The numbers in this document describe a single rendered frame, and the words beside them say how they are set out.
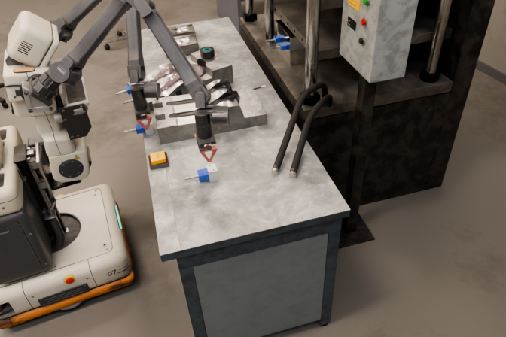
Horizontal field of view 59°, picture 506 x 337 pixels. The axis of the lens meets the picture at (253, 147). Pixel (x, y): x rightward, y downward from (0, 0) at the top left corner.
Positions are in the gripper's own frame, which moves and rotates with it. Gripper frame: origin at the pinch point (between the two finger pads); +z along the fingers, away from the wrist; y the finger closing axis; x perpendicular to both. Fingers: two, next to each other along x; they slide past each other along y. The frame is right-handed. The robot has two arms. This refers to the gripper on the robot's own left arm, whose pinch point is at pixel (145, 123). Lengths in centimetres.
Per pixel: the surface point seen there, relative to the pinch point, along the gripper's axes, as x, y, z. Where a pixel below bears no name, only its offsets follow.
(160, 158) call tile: -2.4, -26.8, 1.0
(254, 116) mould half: -48, -15, 0
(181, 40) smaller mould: -33, 83, 0
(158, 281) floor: 14, -23, 84
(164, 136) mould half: -6.7, -12.6, 0.6
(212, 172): -20.7, -45.2, 0.1
